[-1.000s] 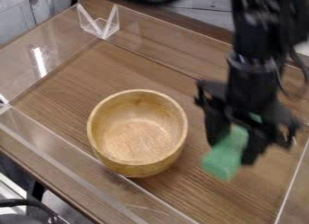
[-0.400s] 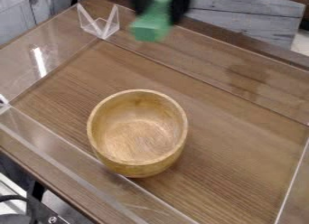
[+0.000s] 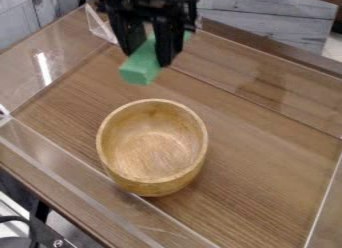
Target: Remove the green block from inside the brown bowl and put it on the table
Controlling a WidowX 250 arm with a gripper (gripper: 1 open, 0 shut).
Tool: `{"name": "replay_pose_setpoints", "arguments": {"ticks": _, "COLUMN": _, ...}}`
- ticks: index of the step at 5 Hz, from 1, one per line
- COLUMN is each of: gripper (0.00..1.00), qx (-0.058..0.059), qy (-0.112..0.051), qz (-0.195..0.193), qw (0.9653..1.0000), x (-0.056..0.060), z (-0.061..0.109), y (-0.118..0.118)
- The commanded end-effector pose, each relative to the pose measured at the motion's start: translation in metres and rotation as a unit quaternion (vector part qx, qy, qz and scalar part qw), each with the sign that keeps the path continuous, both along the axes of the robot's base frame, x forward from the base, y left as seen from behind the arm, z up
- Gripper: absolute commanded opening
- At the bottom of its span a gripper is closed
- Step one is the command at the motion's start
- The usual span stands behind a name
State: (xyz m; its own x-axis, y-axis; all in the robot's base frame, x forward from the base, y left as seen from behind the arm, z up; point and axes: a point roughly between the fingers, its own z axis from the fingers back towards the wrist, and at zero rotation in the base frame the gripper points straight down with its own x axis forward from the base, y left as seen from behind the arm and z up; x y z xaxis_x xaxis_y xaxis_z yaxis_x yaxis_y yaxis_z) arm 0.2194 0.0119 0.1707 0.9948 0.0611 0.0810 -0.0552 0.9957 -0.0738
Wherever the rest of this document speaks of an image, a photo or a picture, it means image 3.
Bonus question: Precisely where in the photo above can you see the black table leg bracket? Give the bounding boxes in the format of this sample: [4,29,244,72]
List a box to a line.
[29,200,77,248]

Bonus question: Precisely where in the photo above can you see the brown wooden bowl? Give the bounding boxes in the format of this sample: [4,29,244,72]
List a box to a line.
[96,98,208,197]

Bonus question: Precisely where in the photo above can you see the black cable below table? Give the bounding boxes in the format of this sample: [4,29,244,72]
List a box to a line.
[0,215,39,248]

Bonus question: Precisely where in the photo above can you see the clear acrylic corner bracket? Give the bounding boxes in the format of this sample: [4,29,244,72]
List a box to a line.
[84,4,117,44]

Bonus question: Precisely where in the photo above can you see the green rectangular block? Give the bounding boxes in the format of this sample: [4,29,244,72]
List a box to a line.
[117,29,195,86]

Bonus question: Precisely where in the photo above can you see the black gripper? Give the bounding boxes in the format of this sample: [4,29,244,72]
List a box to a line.
[104,0,199,67]

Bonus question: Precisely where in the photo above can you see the clear acrylic tray wall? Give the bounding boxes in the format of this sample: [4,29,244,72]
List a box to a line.
[0,115,219,248]

